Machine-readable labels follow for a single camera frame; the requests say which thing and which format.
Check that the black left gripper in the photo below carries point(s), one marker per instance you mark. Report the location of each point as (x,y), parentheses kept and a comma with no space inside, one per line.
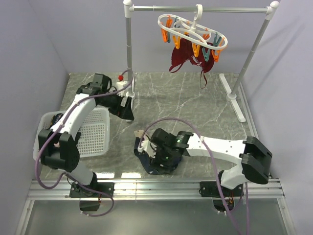
(125,112)

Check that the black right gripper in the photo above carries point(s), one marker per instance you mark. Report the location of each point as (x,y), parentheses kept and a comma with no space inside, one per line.
(157,162)

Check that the navy blue underwear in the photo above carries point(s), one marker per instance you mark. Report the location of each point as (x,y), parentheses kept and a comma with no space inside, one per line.
(145,159)

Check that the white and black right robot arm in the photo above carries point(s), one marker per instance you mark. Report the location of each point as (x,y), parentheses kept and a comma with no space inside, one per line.
(250,157)

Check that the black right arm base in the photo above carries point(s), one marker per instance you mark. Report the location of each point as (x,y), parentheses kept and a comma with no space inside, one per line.
(233,197)

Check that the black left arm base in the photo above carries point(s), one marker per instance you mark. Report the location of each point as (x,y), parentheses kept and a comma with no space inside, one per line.
(90,196)

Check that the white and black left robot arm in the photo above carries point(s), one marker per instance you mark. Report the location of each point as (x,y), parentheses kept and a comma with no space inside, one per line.
(66,158)

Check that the black lace underwear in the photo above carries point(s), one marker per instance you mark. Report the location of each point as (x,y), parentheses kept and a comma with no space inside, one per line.
(56,118)

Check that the white plastic clip hanger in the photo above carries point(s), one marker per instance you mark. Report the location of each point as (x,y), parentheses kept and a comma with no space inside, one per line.
(192,30)

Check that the white perforated plastic basket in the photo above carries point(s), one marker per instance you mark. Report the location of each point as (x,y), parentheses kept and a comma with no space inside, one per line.
(94,133)

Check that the dark red lace bra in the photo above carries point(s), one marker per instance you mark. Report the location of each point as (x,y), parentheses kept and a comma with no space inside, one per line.
(184,54)

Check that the orange clothespin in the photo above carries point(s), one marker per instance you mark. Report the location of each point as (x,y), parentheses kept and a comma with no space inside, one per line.
(216,55)
(166,34)
(176,41)

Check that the yellow-orange clothespin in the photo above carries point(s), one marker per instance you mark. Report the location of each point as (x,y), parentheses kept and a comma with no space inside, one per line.
(196,49)

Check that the teal clothespin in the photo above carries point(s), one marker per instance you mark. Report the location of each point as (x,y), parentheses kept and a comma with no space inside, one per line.
(206,53)
(217,40)

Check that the silver clothes rack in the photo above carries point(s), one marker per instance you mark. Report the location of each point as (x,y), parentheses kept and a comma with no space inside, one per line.
(188,12)

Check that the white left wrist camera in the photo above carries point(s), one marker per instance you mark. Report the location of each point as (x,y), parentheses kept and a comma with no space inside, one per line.
(122,84)

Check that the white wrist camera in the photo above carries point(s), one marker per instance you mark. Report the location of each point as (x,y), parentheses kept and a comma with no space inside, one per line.
(147,147)
(122,84)

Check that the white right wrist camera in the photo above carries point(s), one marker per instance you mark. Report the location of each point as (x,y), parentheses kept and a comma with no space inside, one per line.
(147,147)

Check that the aluminium mounting rail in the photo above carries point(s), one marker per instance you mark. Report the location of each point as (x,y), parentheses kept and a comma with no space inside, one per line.
(157,189)

